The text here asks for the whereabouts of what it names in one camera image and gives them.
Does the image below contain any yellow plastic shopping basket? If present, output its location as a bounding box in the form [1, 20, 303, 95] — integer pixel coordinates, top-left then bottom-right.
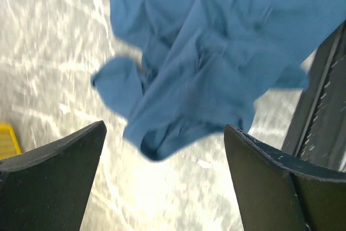
[0, 123, 22, 160]

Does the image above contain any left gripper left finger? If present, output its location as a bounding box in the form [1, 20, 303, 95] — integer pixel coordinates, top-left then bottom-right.
[1, 121, 107, 231]

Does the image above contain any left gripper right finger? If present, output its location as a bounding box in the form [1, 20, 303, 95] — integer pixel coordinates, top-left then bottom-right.
[224, 125, 345, 231]

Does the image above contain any dark blue t-shirt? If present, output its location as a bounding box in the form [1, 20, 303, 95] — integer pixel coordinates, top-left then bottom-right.
[91, 0, 345, 161]

